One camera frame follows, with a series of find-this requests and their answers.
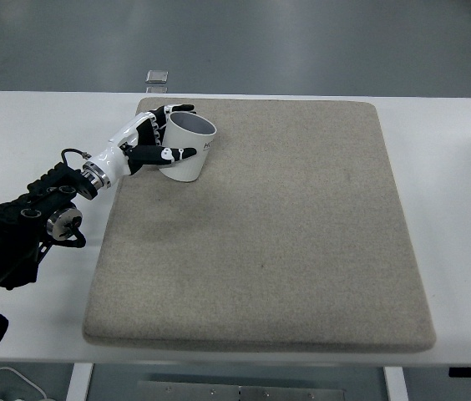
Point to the white table leg right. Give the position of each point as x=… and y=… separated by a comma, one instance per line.
x=395, y=384

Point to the beige felt mat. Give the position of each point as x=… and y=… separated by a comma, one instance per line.
x=292, y=239

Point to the white table leg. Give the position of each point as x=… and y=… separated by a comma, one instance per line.
x=395, y=384
x=78, y=388

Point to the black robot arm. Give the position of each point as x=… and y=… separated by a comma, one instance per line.
x=24, y=234

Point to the metal base plate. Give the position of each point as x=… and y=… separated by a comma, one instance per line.
x=156, y=390

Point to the white ribbed paper cup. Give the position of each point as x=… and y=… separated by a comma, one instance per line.
x=192, y=137

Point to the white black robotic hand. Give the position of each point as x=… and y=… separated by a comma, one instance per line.
x=137, y=144

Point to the white table leg left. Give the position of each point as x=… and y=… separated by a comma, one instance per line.
x=78, y=388

